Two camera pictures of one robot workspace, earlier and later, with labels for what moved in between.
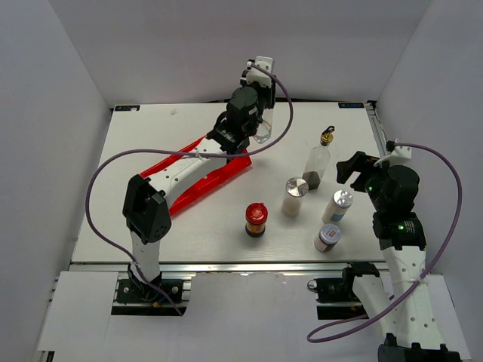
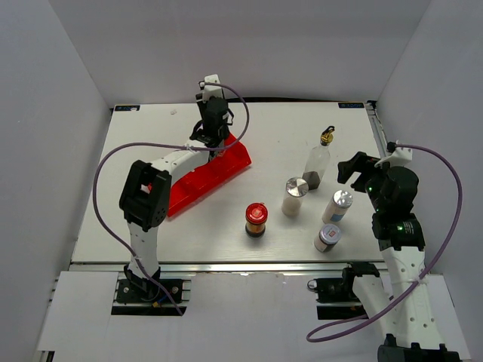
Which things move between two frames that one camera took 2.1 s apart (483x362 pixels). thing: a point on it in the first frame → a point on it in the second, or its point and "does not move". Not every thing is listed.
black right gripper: x=367 y=167 does not move
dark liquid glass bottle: x=318 y=166 does not move
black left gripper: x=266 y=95 → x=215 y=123
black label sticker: x=125 y=108 does not move
